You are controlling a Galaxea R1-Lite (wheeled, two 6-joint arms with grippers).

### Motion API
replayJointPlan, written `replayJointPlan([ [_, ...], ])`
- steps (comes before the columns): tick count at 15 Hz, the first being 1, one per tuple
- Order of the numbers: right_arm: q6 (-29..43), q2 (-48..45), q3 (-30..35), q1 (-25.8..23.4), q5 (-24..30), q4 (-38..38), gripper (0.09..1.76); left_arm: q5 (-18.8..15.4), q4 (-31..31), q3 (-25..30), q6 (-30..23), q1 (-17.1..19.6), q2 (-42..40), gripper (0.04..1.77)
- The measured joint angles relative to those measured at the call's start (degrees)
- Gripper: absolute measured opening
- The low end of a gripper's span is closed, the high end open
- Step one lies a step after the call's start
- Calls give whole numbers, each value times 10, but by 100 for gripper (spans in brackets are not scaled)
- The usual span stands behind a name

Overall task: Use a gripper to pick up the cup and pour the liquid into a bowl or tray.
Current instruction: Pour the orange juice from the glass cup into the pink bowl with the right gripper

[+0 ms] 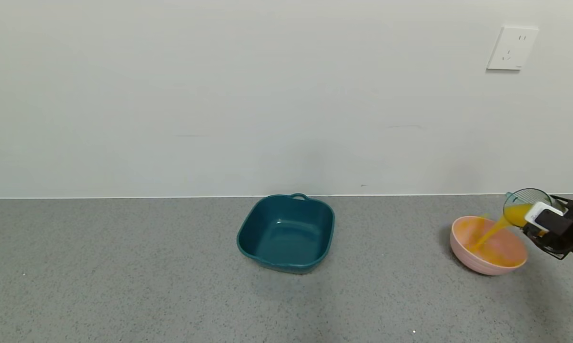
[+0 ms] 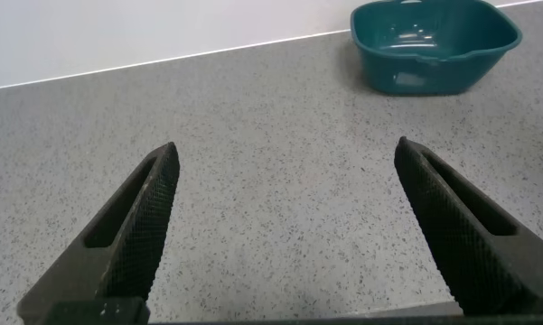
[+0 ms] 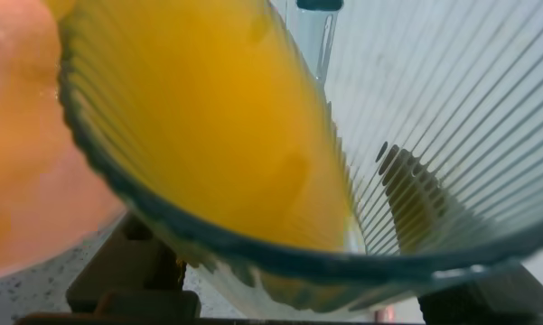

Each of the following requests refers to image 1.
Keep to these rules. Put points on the ribbed translucent blue cup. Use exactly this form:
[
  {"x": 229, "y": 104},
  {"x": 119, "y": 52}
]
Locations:
[{"x": 527, "y": 197}]

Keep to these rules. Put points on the white wall socket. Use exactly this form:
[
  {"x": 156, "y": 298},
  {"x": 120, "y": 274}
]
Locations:
[{"x": 511, "y": 49}]

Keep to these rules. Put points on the pink round bowl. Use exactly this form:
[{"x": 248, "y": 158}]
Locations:
[{"x": 477, "y": 264}]

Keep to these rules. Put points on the teal square plastic basin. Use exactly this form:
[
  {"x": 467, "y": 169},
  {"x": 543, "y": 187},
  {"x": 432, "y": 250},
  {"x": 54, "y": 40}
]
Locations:
[{"x": 286, "y": 238}]

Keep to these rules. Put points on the orange liquid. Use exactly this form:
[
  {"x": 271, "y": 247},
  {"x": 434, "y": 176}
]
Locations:
[{"x": 493, "y": 231}]

